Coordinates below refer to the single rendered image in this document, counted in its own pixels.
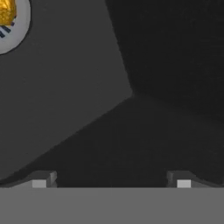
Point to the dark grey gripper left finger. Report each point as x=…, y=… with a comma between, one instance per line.
x=43, y=178

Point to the dark grey sink basin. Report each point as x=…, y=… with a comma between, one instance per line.
x=87, y=87

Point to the round grey sink drain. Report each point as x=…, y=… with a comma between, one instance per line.
x=20, y=26

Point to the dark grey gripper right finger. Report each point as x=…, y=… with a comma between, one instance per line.
x=180, y=178

